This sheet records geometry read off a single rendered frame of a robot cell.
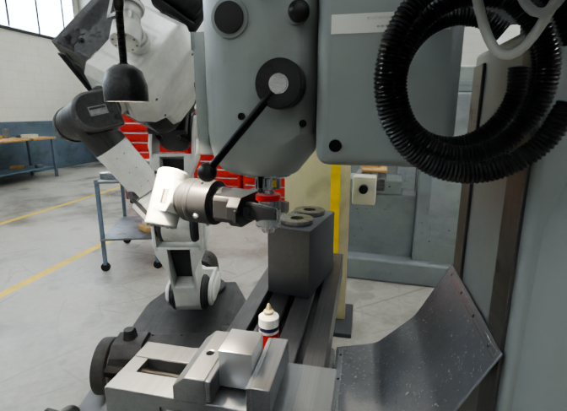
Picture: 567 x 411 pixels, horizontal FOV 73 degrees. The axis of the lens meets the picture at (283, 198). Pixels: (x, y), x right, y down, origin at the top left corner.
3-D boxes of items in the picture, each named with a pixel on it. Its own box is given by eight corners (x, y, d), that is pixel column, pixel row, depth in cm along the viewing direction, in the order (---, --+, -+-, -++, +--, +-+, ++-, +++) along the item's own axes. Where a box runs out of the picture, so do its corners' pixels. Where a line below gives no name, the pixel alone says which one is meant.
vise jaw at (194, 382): (172, 399, 56) (170, 375, 55) (207, 348, 67) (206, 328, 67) (211, 405, 54) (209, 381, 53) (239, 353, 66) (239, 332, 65)
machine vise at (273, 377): (100, 431, 58) (93, 369, 56) (153, 369, 73) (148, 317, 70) (328, 478, 51) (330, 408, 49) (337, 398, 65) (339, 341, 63)
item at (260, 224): (285, 226, 71) (285, 199, 70) (263, 230, 69) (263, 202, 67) (272, 220, 75) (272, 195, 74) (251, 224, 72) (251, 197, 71)
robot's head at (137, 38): (120, 58, 92) (104, 31, 84) (125, 24, 95) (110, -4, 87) (147, 58, 92) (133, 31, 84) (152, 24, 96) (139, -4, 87)
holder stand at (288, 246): (267, 291, 104) (267, 220, 100) (297, 262, 124) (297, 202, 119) (309, 300, 99) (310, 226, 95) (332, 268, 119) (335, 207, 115)
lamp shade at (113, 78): (105, 101, 67) (100, 64, 66) (148, 102, 70) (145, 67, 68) (102, 100, 61) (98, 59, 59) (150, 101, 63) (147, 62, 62)
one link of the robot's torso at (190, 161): (163, 236, 150) (158, 116, 144) (207, 236, 150) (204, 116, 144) (150, 246, 135) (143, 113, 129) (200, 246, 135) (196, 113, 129)
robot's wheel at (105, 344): (116, 370, 153) (110, 326, 149) (127, 370, 154) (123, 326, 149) (92, 408, 134) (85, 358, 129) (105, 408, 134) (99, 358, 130)
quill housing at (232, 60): (197, 179, 61) (186, -41, 54) (238, 163, 81) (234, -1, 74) (314, 184, 57) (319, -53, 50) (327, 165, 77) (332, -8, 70)
